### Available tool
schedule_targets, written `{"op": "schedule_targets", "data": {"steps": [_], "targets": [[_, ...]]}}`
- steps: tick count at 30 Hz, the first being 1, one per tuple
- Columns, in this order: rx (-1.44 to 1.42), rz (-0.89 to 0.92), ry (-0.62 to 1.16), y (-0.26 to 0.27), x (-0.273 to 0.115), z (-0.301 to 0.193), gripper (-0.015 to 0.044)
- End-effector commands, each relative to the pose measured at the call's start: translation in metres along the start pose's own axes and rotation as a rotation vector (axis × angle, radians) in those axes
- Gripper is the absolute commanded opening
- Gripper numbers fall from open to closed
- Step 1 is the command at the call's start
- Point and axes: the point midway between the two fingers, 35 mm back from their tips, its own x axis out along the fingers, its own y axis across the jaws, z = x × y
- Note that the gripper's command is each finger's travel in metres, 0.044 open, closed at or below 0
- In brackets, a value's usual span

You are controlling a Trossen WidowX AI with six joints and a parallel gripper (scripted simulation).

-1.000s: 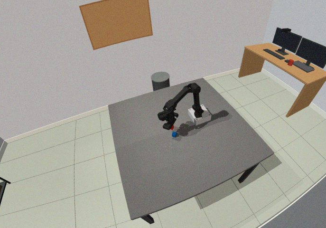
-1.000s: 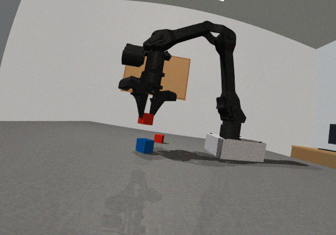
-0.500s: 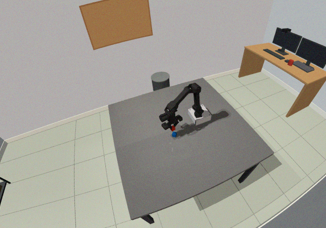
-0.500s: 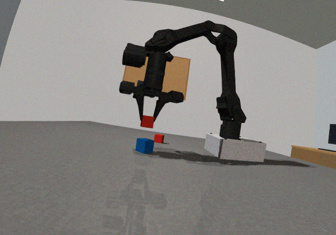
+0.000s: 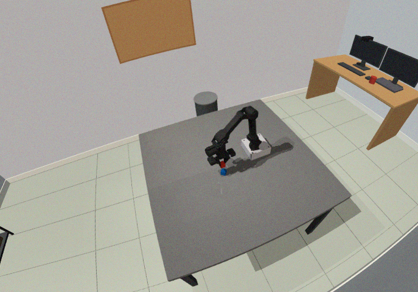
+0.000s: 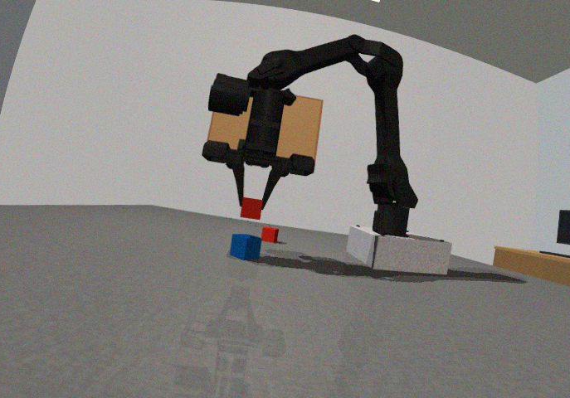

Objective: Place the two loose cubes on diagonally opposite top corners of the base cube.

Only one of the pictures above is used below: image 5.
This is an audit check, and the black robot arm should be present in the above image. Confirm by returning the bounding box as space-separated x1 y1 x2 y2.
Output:
205 106 262 157

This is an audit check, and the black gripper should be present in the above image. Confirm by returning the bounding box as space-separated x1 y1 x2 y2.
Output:
207 148 236 166

